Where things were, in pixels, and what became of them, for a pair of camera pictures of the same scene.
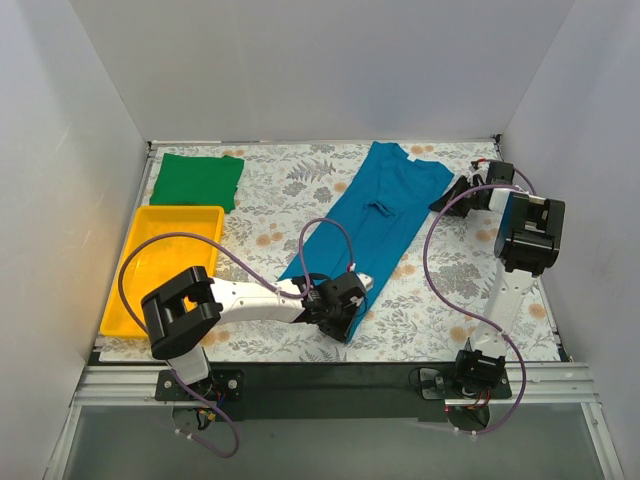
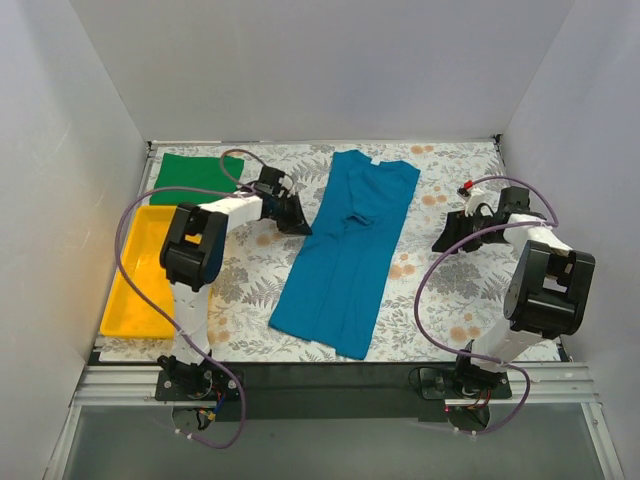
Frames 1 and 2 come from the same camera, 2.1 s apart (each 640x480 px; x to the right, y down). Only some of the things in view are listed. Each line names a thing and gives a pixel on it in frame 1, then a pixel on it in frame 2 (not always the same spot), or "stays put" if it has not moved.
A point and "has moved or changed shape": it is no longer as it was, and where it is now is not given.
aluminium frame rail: x=554 y=384 stays put
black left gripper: x=337 y=322 to x=291 y=211
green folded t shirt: x=197 y=180 stays put
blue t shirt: x=382 y=210 has moved or changed shape
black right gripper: x=465 y=193 to x=459 y=228
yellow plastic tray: x=162 y=263 stays put
